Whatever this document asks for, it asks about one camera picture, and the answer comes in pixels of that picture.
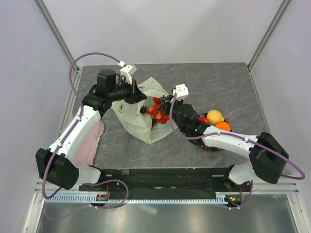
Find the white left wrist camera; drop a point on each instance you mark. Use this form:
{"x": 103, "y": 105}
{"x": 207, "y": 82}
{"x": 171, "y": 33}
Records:
{"x": 127, "y": 71}

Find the aluminium frame post left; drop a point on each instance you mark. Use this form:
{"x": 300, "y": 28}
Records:
{"x": 54, "y": 29}

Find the purple grape bunch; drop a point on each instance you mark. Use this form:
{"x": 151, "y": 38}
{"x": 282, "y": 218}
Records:
{"x": 144, "y": 111}

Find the dark round fruit plate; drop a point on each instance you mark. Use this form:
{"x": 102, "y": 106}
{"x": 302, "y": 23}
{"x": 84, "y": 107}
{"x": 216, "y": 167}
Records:
{"x": 199, "y": 142}

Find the aluminium frame post right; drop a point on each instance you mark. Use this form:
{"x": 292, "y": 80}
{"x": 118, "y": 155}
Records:
{"x": 268, "y": 33}

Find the light blue cable duct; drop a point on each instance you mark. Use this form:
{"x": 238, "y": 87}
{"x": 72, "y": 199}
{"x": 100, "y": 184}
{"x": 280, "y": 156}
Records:
{"x": 158, "y": 196}

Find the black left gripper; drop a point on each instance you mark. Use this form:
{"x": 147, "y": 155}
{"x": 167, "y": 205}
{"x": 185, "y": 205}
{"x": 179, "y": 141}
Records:
{"x": 135, "y": 95}

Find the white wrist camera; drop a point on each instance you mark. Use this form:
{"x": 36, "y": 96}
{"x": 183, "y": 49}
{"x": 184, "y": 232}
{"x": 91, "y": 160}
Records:
{"x": 180, "y": 92}
{"x": 127, "y": 71}

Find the small red yellow fruits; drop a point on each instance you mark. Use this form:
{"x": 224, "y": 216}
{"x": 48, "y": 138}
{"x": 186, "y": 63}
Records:
{"x": 156, "y": 112}

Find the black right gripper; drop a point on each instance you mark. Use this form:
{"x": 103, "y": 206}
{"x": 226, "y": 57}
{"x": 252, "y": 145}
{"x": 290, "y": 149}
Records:
{"x": 167, "y": 102}

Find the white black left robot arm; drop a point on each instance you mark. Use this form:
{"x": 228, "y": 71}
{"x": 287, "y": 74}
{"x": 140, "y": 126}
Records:
{"x": 55, "y": 164}

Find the aluminium frame post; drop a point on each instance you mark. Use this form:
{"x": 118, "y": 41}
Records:
{"x": 54, "y": 29}
{"x": 268, "y": 33}

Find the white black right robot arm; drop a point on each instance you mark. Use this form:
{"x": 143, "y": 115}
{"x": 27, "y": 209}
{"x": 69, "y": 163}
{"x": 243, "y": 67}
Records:
{"x": 266, "y": 158}

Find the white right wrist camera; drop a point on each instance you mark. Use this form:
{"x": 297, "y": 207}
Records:
{"x": 180, "y": 92}

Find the yellow lemon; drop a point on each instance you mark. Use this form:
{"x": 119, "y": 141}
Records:
{"x": 214, "y": 117}

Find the orange fruit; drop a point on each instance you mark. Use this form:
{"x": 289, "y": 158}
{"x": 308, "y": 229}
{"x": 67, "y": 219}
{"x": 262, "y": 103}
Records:
{"x": 223, "y": 126}

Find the red apple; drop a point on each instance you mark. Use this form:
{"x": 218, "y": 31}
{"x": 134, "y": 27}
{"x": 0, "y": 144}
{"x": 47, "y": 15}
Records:
{"x": 203, "y": 119}

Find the pink folded cloth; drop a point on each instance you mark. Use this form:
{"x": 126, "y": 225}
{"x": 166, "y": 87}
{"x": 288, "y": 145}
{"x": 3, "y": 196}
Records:
{"x": 86, "y": 152}

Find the green avocado print plastic bag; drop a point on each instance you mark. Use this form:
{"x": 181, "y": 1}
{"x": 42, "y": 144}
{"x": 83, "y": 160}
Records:
{"x": 137, "y": 125}

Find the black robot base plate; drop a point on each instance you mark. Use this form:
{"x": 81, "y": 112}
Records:
{"x": 198, "y": 179}

